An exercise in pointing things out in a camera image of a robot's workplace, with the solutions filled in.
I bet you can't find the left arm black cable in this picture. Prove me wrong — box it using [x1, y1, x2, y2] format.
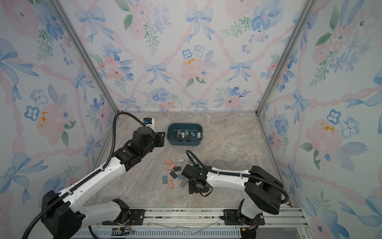
[21, 111, 150, 239]

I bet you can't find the pink eraser lower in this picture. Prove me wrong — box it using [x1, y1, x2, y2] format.
[168, 163, 176, 171]

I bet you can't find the pink eraser upper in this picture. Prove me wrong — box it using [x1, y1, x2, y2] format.
[165, 159, 173, 165]

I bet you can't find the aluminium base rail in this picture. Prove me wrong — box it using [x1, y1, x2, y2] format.
[72, 207, 313, 239]

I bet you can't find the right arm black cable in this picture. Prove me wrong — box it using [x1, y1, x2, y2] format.
[185, 149, 291, 207]

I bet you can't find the grey-green eraser bottom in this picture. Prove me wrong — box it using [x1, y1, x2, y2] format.
[180, 179, 188, 187]

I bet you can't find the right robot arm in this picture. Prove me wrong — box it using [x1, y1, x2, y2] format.
[182, 165, 288, 227]

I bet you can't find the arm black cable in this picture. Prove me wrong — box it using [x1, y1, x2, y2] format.
[185, 149, 291, 207]
[21, 111, 150, 239]

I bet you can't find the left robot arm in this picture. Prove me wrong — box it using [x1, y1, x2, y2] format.
[41, 126, 166, 239]

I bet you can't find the teal plastic storage box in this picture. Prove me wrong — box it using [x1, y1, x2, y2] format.
[167, 123, 203, 146]

